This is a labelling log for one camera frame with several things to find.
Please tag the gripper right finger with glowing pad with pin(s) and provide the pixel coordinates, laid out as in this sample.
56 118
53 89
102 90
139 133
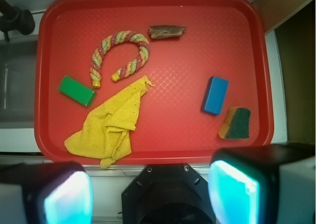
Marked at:
270 184

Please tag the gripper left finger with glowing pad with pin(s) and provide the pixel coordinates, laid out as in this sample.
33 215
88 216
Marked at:
48 193

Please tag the blue rectangular block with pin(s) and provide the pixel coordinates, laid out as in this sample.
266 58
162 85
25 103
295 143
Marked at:
215 95

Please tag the green rectangular block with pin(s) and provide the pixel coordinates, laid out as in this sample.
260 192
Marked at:
77 91

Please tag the yellow sponge with green scourer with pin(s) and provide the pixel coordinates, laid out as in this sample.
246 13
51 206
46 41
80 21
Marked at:
236 124

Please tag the yellow knitted cloth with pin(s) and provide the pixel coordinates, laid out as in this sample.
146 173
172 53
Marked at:
105 134

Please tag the red plastic tray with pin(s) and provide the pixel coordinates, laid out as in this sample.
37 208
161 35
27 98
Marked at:
224 38

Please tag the brown bark wood piece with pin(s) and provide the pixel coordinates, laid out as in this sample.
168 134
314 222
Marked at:
166 31

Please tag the black faucet fixture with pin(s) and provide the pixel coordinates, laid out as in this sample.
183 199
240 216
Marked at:
15 19

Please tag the black octagonal mount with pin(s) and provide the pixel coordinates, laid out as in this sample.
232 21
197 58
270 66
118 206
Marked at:
167 194

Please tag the multicolour twisted rope toy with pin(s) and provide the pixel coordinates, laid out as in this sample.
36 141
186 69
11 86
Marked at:
125 52

